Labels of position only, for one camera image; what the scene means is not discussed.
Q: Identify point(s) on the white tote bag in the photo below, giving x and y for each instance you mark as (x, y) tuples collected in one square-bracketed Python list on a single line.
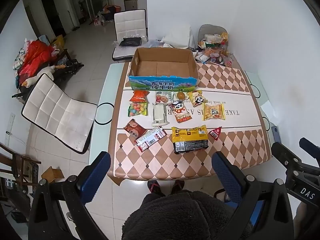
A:
[(177, 38)]

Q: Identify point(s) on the wooden stool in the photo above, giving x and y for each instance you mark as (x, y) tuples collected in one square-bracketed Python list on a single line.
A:
[(22, 166)]

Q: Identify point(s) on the red black slipper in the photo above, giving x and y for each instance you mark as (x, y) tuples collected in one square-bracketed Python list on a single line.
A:
[(178, 185), (155, 187)]

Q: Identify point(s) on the dark red snack packet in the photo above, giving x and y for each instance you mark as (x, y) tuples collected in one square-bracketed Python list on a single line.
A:
[(135, 129)]

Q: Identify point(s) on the white carton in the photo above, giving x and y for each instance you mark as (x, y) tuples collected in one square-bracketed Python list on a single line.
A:
[(160, 115)]

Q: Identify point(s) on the pile of bags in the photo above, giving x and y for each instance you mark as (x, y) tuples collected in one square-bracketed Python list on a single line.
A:
[(107, 15)]

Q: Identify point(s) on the checked tablecloth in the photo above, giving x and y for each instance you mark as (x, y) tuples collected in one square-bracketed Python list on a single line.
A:
[(155, 165)]

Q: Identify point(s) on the pile of snack packets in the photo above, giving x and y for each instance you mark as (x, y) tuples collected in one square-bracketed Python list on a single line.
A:
[(215, 48)]

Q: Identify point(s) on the white power strip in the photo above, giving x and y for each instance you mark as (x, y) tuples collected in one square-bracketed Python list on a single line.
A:
[(10, 125)]

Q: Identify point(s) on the black bag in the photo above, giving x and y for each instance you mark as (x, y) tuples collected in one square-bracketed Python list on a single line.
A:
[(130, 41)]

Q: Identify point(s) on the white plush goose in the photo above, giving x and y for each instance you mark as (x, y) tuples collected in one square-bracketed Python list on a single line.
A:
[(41, 76)]

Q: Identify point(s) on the yellow cracker packet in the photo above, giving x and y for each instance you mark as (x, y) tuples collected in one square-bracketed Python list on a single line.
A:
[(213, 111)]

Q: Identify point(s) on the person's right forearm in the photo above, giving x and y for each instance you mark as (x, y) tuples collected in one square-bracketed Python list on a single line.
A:
[(310, 217)]

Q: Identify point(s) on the yellow panda snack packet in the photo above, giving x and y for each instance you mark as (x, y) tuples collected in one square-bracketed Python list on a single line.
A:
[(197, 98)]

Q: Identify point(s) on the yellow bag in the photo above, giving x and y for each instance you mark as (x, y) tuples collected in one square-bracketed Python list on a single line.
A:
[(58, 42)]

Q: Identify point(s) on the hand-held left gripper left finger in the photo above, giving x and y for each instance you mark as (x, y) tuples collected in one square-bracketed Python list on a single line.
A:
[(96, 177)]

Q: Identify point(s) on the large yellow black packet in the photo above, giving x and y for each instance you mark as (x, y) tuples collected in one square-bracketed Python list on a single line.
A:
[(190, 138)]

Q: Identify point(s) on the cardboard piece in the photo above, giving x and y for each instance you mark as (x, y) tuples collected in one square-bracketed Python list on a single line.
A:
[(52, 174)]

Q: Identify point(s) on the white padded chair black trim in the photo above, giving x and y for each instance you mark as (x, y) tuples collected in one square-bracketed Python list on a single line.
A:
[(130, 22), (60, 115)]

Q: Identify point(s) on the grey chair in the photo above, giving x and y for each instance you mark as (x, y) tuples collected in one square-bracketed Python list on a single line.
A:
[(207, 29)]

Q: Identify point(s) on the orange panda snack packet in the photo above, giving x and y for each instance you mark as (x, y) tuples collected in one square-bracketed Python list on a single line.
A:
[(181, 112)]

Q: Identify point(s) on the colourful candy packet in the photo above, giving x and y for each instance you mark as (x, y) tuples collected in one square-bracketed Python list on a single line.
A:
[(137, 109)]

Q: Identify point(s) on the red plastic bag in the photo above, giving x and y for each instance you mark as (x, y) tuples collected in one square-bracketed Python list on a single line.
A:
[(35, 57)]

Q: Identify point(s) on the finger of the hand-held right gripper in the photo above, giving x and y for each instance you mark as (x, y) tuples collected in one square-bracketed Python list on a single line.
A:
[(285, 155), (311, 146)]

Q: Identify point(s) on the cardboard box blue print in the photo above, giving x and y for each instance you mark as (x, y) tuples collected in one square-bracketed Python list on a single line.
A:
[(162, 67)]

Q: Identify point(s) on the round pastry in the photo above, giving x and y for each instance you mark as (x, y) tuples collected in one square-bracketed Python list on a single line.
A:
[(180, 95)]

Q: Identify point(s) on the small red triangular packet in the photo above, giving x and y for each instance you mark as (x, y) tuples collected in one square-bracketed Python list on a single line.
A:
[(216, 132)]

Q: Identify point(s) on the dark fleece clothing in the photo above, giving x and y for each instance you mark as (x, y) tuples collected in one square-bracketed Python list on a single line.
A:
[(185, 217)]

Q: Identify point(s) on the white cookie packet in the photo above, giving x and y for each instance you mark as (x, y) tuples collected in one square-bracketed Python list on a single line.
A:
[(163, 97)]

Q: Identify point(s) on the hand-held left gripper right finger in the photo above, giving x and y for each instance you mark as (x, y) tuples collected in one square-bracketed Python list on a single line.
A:
[(225, 172)]

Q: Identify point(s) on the black sofa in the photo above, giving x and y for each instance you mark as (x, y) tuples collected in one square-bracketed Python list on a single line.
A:
[(67, 68)]

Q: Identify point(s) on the long red white packet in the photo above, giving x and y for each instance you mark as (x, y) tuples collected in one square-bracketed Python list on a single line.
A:
[(150, 138)]

